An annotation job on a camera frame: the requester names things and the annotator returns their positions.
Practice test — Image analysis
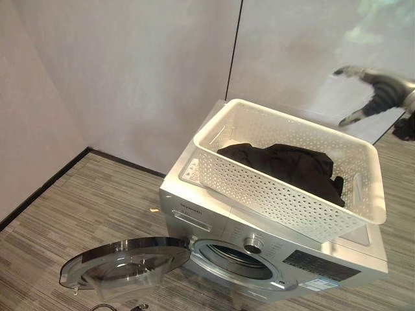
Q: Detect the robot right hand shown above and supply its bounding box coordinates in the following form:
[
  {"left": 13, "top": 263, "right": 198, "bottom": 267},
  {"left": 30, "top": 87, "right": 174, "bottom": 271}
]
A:
[{"left": 333, "top": 65, "right": 412, "bottom": 128}]

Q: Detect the white perforated laundry basket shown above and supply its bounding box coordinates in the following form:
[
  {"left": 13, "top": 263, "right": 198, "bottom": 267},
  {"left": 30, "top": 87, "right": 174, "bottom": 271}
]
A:
[{"left": 193, "top": 98, "right": 387, "bottom": 245}]

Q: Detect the black laundry garment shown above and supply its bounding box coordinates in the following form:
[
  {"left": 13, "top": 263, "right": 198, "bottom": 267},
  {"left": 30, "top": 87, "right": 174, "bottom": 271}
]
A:
[{"left": 216, "top": 143, "right": 346, "bottom": 209}]

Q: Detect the black washer display panel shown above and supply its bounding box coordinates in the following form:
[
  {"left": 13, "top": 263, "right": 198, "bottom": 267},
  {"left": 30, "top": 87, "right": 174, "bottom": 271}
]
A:
[{"left": 283, "top": 249, "right": 361, "bottom": 286}]

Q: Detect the silver washer control knob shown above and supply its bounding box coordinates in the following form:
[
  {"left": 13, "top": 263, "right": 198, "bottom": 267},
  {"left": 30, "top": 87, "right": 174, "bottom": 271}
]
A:
[{"left": 244, "top": 237, "right": 262, "bottom": 255}]

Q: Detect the warning sticker on washer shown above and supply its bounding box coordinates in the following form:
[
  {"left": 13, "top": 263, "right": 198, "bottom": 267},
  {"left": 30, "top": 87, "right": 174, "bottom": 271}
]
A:
[{"left": 182, "top": 157, "right": 201, "bottom": 183}]

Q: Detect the round glass washer door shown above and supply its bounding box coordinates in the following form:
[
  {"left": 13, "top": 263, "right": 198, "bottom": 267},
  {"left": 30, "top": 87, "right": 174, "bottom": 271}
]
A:
[{"left": 59, "top": 236, "right": 193, "bottom": 295}]

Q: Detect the white energy label sticker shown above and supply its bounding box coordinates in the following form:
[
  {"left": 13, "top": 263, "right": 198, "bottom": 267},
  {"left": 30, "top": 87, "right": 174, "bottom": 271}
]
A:
[{"left": 297, "top": 279, "right": 342, "bottom": 298}]

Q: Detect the silver front-load washing machine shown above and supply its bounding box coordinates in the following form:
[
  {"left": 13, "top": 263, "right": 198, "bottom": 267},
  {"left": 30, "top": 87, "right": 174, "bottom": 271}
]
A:
[{"left": 158, "top": 99, "right": 389, "bottom": 311}]

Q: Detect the silver detergent drawer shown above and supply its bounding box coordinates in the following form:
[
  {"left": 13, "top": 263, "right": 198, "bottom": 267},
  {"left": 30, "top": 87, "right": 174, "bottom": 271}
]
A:
[{"left": 163, "top": 207, "right": 228, "bottom": 235}]

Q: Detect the black baseboard strip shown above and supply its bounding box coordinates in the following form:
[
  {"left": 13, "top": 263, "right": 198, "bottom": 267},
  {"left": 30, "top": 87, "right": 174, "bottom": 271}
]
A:
[{"left": 0, "top": 146, "right": 168, "bottom": 231}]

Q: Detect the black floor cable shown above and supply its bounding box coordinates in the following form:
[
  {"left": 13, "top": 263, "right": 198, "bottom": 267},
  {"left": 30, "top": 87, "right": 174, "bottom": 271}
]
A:
[{"left": 84, "top": 301, "right": 150, "bottom": 311}]

